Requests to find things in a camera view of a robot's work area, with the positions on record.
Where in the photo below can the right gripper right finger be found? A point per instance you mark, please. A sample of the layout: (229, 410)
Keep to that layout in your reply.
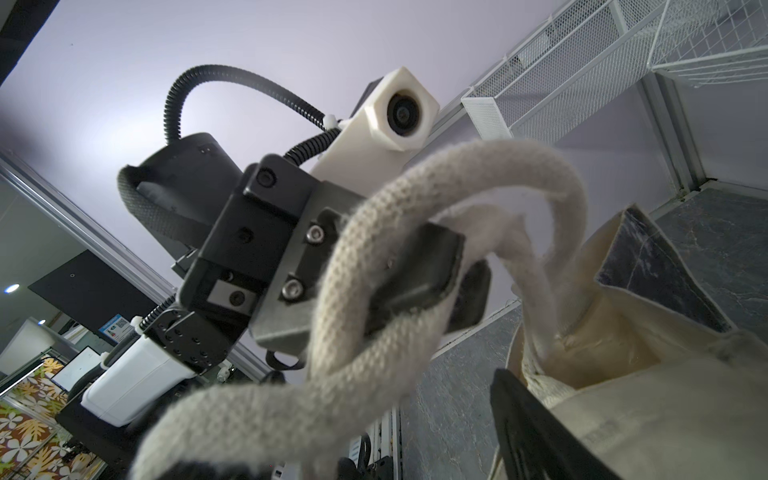
(533, 444)

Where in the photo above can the small white mesh basket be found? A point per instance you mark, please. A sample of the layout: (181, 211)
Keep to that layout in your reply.
(579, 60)

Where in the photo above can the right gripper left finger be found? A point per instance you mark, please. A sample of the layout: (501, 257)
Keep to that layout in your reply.
(198, 470)

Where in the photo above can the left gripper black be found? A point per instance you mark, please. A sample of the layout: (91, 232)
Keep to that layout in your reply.
(252, 246)

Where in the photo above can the cream canvas grocery bag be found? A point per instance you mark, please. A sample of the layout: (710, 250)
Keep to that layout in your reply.
(623, 367)

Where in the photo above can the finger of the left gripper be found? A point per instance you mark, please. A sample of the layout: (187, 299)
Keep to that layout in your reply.
(471, 301)

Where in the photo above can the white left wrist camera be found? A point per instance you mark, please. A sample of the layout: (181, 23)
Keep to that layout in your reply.
(383, 135)

